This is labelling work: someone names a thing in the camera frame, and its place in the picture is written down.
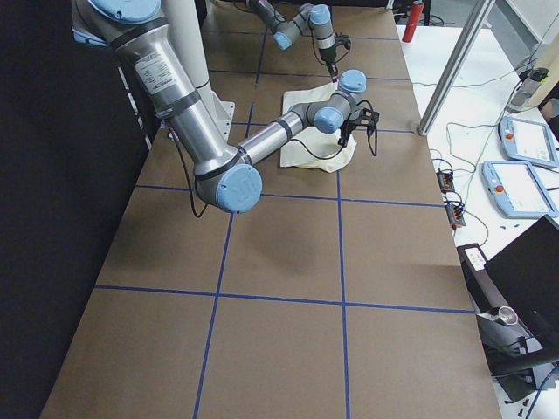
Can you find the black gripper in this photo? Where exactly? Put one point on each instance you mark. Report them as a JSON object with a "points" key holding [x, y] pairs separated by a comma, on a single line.
{"points": [[348, 129], [327, 56]]}

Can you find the cream long sleeve cat shirt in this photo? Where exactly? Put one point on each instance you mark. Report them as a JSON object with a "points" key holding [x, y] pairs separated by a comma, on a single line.
{"points": [[312, 148]]}

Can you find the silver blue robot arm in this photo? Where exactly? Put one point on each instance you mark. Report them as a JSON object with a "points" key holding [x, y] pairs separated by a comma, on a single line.
{"points": [[313, 18], [161, 43]]}

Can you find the red cylinder bottle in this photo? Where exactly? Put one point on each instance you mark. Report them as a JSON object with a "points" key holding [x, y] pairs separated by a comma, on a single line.
{"points": [[416, 11]]}

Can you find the upper black orange hub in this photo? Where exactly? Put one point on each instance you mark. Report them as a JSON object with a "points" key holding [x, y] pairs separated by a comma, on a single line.
{"points": [[445, 180]]}

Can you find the black orange hub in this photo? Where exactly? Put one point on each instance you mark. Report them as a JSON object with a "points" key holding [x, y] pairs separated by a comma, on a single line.
{"points": [[445, 180], [455, 212]]}

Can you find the lower black orange hub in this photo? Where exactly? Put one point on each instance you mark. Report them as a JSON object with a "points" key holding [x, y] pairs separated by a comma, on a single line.
{"points": [[455, 212]]}

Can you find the lower teach pendant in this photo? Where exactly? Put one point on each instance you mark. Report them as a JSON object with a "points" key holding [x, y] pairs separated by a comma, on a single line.
{"points": [[517, 190]]}

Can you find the teach pendant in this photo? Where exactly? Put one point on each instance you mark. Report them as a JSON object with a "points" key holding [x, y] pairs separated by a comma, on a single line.
{"points": [[517, 190], [526, 140]]}

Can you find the upper teach pendant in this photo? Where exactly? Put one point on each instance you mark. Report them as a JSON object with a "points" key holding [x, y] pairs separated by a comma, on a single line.
{"points": [[526, 140]]}

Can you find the black box with white label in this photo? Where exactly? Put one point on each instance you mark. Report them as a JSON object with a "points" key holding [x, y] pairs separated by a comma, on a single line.
{"points": [[482, 289]]}

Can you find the clear bottle black cap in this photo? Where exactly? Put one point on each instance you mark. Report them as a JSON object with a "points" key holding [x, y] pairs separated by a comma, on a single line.
{"points": [[526, 90]]}

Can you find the black monitor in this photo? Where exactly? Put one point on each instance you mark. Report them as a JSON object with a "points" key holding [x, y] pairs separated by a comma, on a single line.
{"points": [[526, 274]]}

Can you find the silver metal cup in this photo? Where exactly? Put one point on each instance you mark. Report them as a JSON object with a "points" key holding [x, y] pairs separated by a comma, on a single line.
{"points": [[504, 315]]}

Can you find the aluminium frame post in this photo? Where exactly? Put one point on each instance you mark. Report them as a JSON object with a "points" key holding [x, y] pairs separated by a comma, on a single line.
{"points": [[457, 58]]}

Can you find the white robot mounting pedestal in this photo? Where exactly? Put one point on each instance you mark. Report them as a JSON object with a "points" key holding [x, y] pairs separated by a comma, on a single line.
{"points": [[185, 37]]}

